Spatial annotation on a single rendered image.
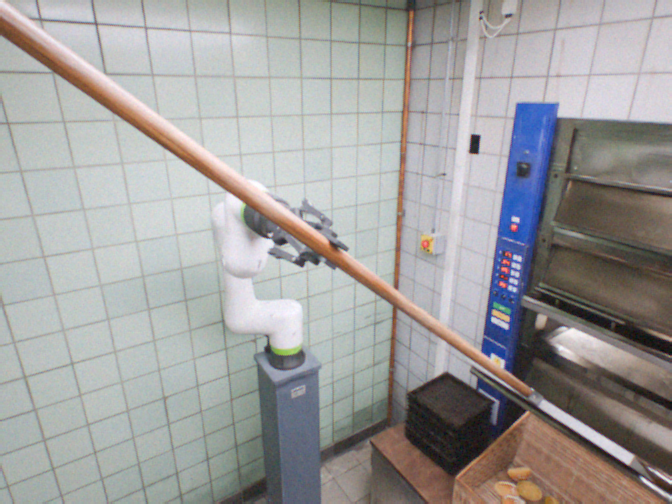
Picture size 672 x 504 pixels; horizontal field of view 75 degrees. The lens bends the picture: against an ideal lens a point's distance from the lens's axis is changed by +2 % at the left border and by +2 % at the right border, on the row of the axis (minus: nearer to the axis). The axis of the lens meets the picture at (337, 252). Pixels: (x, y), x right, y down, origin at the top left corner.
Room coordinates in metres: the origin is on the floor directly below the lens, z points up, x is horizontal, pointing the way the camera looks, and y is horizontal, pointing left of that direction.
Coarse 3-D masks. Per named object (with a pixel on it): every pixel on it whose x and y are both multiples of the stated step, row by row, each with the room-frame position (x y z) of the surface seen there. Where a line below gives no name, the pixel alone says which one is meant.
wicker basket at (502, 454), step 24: (504, 432) 1.47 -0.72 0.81; (528, 432) 1.52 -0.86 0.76; (552, 432) 1.45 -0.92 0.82; (480, 456) 1.37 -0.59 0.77; (504, 456) 1.47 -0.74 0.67; (528, 456) 1.48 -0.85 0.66; (552, 456) 1.41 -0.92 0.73; (456, 480) 1.30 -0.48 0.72; (480, 480) 1.39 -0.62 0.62; (504, 480) 1.41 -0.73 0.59; (528, 480) 1.42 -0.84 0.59; (552, 480) 1.37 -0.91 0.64; (576, 480) 1.32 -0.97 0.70; (600, 480) 1.27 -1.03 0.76
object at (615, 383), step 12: (540, 348) 1.58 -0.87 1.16; (552, 348) 1.55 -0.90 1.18; (564, 348) 1.55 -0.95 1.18; (564, 360) 1.49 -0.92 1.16; (576, 360) 1.46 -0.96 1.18; (588, 360) 1.46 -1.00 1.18; (588, 372) 1.41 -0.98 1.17; (600, 372) 1.39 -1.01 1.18; (612, 372) 1.39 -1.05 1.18; (600, 384) 1.36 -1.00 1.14; (612, 384) 1.33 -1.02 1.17; (624, 384) 1.32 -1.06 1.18; (636, 384) 1.32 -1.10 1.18; (624, 396) 1.29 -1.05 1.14; (636, 396) 1.26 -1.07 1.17; (648, 396) 1.25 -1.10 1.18; (660, 396) 1.25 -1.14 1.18; (648, 408) 1.23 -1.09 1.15; (660, 408) 1.20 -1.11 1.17
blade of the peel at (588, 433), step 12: (468, 360) 1.32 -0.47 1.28; (504, 384) 1.19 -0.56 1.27; (540, 408) 1.08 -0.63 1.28; (552, 408) 1.06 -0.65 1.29; (564, 420) 1.02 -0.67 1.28; (576, 420) 1.00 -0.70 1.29; (588, 432) 0.97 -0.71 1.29; (600, 444) 0.93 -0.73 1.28; (612, 444) 0.92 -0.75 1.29; (624, 456) 0.88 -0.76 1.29; (636, 468) 0.90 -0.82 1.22
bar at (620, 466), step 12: (480, 372) 1.39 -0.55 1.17; (492, 384) 1.33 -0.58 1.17; (516, 396) 1.25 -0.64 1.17; (528, 408) 1.20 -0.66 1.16; (552, 420) 1.14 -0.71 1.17; (564, 432) 1.10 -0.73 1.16; (576, 432) 1.09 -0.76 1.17; (588, 444) 1.04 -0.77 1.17; (600, 456) 1.00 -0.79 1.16; (612, 456) 0.99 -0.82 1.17; (624, 468) 0.95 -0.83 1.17; (636, 480) 0.92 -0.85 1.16; (648, 480) 0.91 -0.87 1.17; (660, 492) 0.87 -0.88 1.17
